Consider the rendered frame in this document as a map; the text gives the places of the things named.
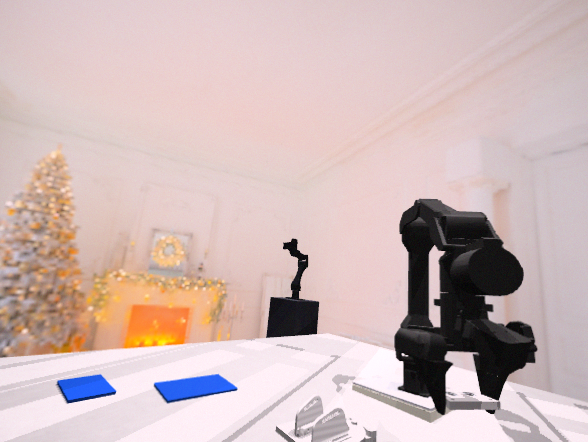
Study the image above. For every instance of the blue flat rectangular plate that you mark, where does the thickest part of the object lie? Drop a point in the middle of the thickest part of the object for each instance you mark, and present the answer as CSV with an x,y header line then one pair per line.
x,y
194,387
85,388

